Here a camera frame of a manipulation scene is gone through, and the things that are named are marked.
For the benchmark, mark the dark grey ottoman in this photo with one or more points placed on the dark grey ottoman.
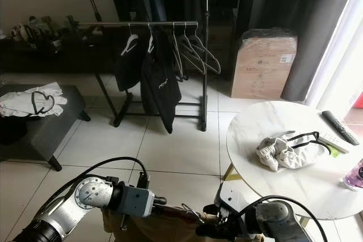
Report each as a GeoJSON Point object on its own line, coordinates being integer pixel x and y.
{"type": "Point", "coordinates": [51, 131]}

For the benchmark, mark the white printed garment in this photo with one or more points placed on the white printed garment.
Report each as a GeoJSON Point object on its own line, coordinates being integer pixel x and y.
{"type": "Point", "coordinates": [18, 105]}

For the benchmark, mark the black crumpled garment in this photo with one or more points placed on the black crumpled garment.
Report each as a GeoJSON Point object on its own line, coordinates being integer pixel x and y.
{"type": "Point", "coordinates": [8, 130]}

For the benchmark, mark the pink bottle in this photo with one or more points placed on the pink bottle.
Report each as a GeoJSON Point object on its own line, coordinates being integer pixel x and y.
{"type": "Point", "coordinates": [354, 177]}

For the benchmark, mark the black remote control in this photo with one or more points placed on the black remote control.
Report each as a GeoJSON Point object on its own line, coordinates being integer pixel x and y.
{"type": "Point", "coordinates": [340, 127]}

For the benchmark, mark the dark wooden sideboard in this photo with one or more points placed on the dark wooden sideboard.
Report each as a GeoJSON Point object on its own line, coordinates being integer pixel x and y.
{"type": "Point", "coordinates": [57, 58]}

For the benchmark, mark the grey plastic hanger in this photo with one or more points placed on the grey plastic hanger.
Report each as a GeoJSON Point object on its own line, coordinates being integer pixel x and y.
{"type": "Point", "coordinates": [176, 55]}
{"type": "Point", "coordinates": [194, 55]}
{"type": "Point", "coordinates": [211, 58]}

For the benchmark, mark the black metal clothes rack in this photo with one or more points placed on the black metal clothes rack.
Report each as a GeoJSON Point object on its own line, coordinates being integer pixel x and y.
{"type": "Point", "coordinates": [159, 24]}

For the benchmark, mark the short black hanging garment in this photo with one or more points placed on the short black hanging garment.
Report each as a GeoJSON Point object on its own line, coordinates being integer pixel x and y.
{"type": "Point", "coordinates": [129, 72]}

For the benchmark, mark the long black printed garment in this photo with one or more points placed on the long black printed garment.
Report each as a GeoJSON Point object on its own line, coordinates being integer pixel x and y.
{"type": "Point", "coordinates": [159, 92]}

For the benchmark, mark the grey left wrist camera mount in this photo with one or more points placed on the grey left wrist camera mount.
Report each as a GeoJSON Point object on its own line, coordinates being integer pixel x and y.
{"type": "Point", "coordinates": [136, 201]}

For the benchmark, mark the grey hanger with metal hook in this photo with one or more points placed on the grey hanger with metal hook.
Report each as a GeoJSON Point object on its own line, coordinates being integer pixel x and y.
{"type": "Point", "coordinates": [195, 213]}

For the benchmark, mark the wrapped brown cardboard box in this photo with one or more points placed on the wrapped brown cardboard box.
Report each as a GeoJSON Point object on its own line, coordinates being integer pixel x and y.
{"type": "Point", "coordinates": [264, 69]}

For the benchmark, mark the white plastic hanger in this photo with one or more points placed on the white plastic hanger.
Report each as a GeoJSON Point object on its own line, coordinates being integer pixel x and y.
{"type": "Point", "coordinates": [130, 43]}
{"type": "Point", "coordinates": [150, 43]}

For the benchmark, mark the round white table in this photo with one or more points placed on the round white table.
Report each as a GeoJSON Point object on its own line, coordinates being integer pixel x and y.
{"type": "Point", "coordinates": [261, 123]}

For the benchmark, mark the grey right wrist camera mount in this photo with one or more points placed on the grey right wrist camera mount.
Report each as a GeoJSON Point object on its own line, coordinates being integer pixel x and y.
{"type": "Point", "coordinates": [229, 196]}

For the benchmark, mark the beige garment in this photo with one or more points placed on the beige garment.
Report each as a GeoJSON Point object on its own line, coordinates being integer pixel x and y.
{"type": "Point", "coordinates": [147, 232]}

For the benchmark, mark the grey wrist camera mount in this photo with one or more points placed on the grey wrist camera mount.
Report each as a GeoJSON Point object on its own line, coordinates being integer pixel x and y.
{"type": "Point", "coordinates": [136, 201]}
{"type": "Point", "coordinates": [229, 196]}

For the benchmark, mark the white remote control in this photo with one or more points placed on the white remote control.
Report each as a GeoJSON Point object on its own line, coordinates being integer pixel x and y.
{"type": "Point", "coordinates": [333, 140]}

